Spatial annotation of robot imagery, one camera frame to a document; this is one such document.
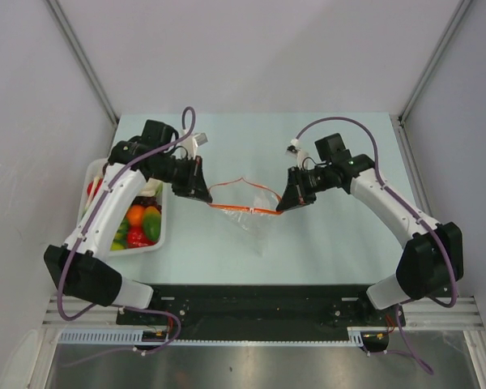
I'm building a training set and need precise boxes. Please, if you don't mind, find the green red mango toy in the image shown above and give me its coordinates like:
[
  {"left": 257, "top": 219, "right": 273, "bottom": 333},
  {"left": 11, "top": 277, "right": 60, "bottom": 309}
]
[{"left": 142, "top": 206, "right": 161, "bottom": 242}]

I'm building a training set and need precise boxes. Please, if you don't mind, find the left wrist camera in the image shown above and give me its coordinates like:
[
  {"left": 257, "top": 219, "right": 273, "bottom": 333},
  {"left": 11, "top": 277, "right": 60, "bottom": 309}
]
[{"left": 180, "top": 133, "right": 208, "bottom": 159}]

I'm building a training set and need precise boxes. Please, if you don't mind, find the clear zip top bag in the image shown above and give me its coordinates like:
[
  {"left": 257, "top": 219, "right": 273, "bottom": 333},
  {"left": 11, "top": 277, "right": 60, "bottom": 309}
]
[{"left": 208, "top": 177, "right": 282, "bottom": 254}]

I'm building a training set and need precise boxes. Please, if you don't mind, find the aluminium frame post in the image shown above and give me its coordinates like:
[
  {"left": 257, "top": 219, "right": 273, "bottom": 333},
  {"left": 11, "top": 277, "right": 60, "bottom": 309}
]
[
  {"left": 398, "top": 0, "right": 475, "bottom": 125},
  {"left": 43, "top": 0, "right": 120, "bottom": 128}
]

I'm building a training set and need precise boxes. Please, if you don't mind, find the white cauliflower toy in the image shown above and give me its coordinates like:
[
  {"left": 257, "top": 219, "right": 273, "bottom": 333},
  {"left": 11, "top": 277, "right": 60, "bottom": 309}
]
[{"left": 139, "top": 178, "right": 164, "bottom": 197}]

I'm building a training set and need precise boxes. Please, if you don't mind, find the red tomato toy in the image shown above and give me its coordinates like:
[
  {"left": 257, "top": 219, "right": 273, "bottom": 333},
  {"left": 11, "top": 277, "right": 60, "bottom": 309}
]
[{"left": 87, "top": 178, "right": 102, "bottom": 198}]

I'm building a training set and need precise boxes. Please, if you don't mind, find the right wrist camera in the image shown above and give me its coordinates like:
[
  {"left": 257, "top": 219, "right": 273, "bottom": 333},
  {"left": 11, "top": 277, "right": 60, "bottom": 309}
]
[{"left": 285, "top": 138, "right": 309, "bottom": 169}]

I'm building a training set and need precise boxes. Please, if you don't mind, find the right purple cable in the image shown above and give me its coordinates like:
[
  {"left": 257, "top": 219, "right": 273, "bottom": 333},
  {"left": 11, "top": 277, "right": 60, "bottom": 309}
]
[{"left": 295, "top": 116, "right": 459, "bottom": 375}]

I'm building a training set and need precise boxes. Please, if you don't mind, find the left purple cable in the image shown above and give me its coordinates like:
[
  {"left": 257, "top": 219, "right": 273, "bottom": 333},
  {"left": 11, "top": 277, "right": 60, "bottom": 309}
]
[{"left": 55, "top": 106, "right": 197, "bottom": 365}]

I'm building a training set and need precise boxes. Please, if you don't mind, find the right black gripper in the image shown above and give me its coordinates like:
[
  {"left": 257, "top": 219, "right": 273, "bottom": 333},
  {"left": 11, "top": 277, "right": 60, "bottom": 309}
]
[{"left": 277, "top": 165, "right": 333, "bottom": 212}]

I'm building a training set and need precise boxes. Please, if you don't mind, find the purple grapes toy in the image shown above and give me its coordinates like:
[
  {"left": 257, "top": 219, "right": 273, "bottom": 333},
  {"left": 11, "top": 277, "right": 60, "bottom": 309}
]
[{"left": 132, "top": 196, "right": 161, "bottom": 212}]

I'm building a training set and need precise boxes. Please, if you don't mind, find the purple cable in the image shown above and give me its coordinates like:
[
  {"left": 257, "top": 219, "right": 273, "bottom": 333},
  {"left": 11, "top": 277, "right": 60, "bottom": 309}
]
[
  {"left": 55, "top": 106, "right": 197, "bottom": 365},
  {"left": 295, "top": 116, "right": 459, "bottom": 375}
]

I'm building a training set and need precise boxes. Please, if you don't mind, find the white cable duct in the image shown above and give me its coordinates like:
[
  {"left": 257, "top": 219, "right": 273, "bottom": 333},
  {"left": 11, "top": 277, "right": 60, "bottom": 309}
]
[{"left": 58, "top": 328, "right": 364, "bottom": 347}]

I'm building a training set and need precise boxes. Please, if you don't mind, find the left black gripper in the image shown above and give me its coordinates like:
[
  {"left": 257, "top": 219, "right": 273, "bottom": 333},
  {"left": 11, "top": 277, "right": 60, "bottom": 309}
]
[{"left": 151, "top": 155, "right": 211, "bottom": 203}]

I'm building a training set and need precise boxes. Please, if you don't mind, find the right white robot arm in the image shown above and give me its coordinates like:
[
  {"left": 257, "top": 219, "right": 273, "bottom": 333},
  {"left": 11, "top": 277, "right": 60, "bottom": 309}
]
[{"left": 276, "top": 134, "right": 464, "bottom": 325}]

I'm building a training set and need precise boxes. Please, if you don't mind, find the orange fruit toy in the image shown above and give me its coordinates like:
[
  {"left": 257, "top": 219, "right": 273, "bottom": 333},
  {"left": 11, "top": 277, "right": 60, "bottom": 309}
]
[{"left": 126, "top": 204, "right": 146, "bottom": 227}]

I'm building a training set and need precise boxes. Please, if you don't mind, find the right aluminium frame post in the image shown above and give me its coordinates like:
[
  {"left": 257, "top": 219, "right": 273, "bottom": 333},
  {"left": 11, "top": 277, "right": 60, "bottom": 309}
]
[{"left": 398, "top": 0, "right": 475, "bottom": 125}]

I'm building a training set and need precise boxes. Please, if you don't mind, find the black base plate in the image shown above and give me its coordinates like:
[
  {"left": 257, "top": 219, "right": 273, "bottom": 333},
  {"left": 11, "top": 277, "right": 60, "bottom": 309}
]
[{"left": 116, "top": 284, "right": 405, "bottom": 342}]

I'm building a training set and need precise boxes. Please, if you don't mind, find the white plastic food tray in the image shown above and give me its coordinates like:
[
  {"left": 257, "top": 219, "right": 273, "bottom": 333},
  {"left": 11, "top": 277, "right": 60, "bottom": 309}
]
[{"left": 77, "top": 158, "right": 168, "bottom": 259}]

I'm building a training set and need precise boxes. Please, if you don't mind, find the left aluminium frame post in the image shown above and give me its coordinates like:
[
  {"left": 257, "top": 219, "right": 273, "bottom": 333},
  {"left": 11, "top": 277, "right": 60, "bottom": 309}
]
[{"left": 43, "top": 0, "right": 120, "bottom": 128}]

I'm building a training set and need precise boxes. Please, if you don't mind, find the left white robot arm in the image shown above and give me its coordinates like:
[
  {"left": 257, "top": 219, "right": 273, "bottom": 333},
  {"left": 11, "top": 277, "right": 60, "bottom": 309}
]
[{"left": 44, "top": 121, "right": 212, "bottom": 324}]

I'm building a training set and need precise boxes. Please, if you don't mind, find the green apple toy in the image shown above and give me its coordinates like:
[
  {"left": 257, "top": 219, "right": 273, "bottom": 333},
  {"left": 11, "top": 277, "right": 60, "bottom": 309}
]
[{"left": 110, "top": 240, "right": 127, "bottom": 251}]

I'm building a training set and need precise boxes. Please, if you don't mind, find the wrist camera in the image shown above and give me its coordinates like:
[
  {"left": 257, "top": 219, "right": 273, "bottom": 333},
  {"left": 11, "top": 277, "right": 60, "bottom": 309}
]
[
  {"left": 180, "top": 133, "right": 208, "bottom": 159},
  {"left": 285, "top": 138, "right": 309, "bottom": 169}
]

